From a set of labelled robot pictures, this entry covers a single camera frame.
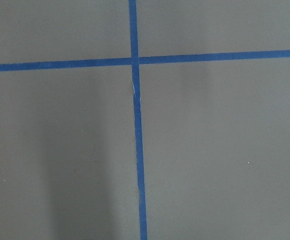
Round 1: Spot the long blue tape strip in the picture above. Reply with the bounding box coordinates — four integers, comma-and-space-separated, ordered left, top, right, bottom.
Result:
128, 0, 148, 240

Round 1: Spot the crossing blue tape strip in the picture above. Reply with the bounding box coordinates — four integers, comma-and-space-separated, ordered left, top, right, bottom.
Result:
0, 50, 290, 72

